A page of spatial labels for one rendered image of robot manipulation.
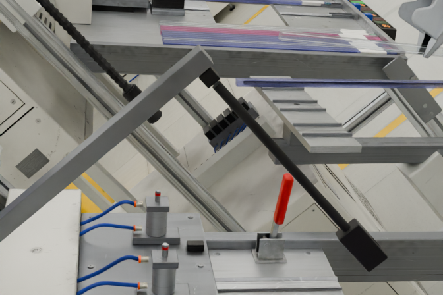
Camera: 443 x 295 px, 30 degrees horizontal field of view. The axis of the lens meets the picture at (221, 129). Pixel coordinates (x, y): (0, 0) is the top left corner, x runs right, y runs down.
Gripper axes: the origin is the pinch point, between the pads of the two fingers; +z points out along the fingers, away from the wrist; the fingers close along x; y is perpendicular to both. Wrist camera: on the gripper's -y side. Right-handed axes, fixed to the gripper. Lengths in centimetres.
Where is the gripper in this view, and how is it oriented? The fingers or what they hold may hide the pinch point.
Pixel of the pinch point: (430, 48)
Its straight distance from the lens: 115.4
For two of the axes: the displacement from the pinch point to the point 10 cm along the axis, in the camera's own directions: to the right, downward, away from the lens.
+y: -9.3, -2.4, -2.8
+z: -3.2, 9.1, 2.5
